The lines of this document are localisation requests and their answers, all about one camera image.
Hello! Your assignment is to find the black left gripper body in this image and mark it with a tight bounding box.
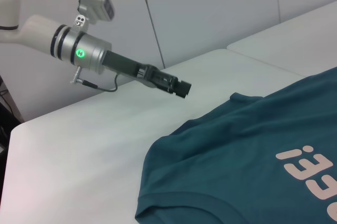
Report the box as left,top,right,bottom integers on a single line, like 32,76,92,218
102,50,160,89

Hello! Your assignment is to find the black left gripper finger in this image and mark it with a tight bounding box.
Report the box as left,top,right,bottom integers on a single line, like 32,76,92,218
154,69,192,100

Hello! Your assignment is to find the teal FREE! print T-shirt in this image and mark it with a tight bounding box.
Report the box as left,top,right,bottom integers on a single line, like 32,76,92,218
134,67,337,224

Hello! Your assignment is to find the black equipment beside table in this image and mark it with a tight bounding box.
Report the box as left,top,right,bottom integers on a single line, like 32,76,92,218
0,89,22,156

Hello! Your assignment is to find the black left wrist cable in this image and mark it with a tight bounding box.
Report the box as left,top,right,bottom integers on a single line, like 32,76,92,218
70,65,119,93

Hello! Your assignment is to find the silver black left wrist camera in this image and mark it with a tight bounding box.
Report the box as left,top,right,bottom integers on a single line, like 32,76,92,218
74,0,116,34

